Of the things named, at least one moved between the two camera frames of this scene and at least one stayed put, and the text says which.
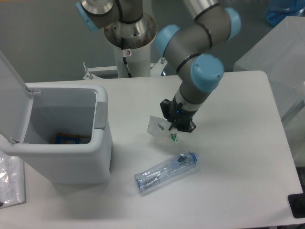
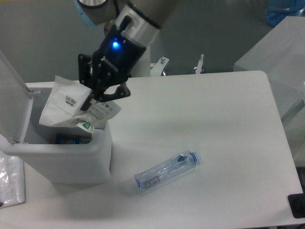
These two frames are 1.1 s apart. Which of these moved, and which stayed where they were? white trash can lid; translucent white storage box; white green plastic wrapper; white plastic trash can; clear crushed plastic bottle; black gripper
Moved: black gripper; white green plastic wrapper
Stayed: white plastic trash can; translucent white storage box; white trash can lid; clear crushed plastic bottle
